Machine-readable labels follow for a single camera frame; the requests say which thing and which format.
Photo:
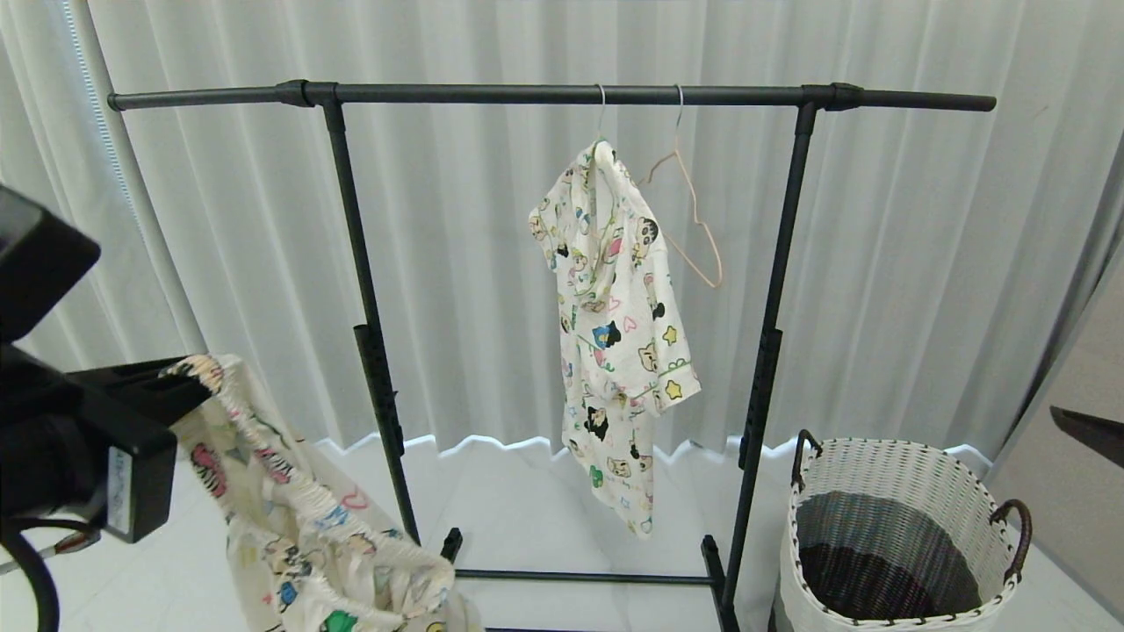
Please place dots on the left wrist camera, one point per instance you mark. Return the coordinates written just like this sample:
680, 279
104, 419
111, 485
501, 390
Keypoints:
35, 254

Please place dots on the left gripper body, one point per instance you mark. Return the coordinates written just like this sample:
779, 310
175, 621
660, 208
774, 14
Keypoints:
79, 456

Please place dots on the white laundry basket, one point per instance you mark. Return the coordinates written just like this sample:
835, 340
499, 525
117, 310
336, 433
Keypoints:
896, 474

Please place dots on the pink clothes hanger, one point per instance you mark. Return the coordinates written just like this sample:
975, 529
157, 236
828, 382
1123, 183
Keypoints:
694, 211
601, 110

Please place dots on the black clothes rack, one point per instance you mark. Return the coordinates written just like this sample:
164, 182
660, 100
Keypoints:
527, 93

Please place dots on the cream printed garment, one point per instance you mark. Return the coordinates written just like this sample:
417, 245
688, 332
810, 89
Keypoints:
299, 527
623, 351

